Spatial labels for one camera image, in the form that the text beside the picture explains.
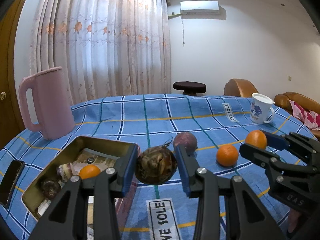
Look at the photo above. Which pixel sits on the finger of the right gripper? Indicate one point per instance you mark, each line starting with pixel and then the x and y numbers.
pixel 292 142
pixel 274 167

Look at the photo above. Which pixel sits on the dark round fruit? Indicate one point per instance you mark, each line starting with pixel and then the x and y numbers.
pixel 50 188

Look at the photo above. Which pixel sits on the pink tin box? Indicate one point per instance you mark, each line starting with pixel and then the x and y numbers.
pixel 82 151

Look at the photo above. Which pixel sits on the blue plaid tablecloth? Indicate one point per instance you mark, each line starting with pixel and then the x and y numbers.
pixel 151 120

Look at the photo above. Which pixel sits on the floral white curtain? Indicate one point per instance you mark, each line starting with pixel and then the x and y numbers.
pixel 105 47

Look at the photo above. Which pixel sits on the orange inside tin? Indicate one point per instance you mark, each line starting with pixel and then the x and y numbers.
pixel 89 171

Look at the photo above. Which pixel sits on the white floral mug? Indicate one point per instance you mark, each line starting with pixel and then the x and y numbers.
pixel 262 111

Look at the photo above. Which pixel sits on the brass door knob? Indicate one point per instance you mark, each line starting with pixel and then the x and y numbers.
pixel 3 96

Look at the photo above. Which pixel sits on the brown leather sofa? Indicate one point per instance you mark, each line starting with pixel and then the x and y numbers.
pixel 244 88

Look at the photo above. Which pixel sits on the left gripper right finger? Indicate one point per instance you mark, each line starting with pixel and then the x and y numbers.
pixel 246 216

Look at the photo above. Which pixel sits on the purple whole passion fruit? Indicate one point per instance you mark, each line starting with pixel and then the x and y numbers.
pixel 187 140

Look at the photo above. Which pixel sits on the large orange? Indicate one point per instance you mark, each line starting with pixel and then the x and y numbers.
pixel 257 138

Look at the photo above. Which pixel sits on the white air conditioner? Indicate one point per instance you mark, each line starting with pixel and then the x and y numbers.
pixel 197 8

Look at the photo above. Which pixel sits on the dark round stool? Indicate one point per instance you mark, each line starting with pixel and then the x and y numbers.
pixel 190 87

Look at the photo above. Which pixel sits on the dark halved passion fruit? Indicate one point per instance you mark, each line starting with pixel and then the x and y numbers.
pixel 156 165

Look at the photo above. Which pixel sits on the small orange on cloth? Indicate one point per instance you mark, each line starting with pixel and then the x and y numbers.
pixel 227 155

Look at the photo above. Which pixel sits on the pink floral cushion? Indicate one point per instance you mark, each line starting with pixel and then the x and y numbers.
pixel 310 119

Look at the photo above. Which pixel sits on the cut fruit piece pale face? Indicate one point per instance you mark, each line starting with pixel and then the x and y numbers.
pixel 65 171

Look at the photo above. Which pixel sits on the black smartphone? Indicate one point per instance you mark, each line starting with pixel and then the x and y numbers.
pixel 9 181

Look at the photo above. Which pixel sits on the pink jug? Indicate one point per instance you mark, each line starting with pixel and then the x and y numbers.
pixel 51 103

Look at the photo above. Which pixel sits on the wooden door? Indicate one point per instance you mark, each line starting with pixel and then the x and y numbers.
pixel 11 120

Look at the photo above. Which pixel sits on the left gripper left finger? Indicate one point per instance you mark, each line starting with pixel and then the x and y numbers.
pixel 66 217

